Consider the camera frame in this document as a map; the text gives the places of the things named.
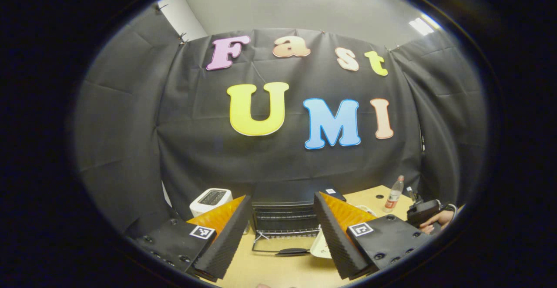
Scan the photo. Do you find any ceiling light panel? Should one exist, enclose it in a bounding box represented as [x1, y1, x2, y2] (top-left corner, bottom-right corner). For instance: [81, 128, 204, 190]
[409, 14, 441, 36]

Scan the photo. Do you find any black backdrop cloth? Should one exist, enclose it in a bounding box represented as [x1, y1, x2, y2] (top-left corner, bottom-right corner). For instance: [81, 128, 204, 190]
[72, 5, 488, 236]

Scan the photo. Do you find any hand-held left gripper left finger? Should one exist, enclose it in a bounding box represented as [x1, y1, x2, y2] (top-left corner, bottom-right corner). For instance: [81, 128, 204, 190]
[126, 195, 252, 281]

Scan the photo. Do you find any black electric oven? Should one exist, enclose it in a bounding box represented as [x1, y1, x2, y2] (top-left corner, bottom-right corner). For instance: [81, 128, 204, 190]
[250, 181, 347, 257]

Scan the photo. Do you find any cream square plate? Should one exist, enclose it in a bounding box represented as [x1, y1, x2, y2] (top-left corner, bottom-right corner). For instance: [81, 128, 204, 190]
[310, 228, 333, 259]

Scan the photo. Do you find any oven wire rack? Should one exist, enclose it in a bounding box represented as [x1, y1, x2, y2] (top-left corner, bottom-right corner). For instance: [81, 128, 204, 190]
[255, 208, 320, 233]

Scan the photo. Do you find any plastic bottle with red label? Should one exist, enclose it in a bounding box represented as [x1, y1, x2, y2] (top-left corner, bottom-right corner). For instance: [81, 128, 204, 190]
[384, 175, 404, 212]

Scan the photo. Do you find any white toaster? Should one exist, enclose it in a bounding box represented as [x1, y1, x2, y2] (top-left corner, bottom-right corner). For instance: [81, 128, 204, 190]
[190, 188, 233, 218]

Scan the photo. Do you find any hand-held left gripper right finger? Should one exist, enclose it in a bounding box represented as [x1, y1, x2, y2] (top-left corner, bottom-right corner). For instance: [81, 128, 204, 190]
[313, 191, 436, 280]

